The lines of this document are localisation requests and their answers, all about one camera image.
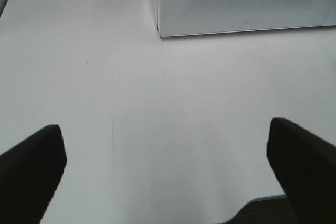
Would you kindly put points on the white microwave oven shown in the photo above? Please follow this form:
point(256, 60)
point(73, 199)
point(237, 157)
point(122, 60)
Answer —
point(246, 1)

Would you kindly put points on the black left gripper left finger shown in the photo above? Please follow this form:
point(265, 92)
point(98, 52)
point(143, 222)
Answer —
point(30, 174)

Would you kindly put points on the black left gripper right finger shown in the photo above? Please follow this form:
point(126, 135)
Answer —
point(304, 165)

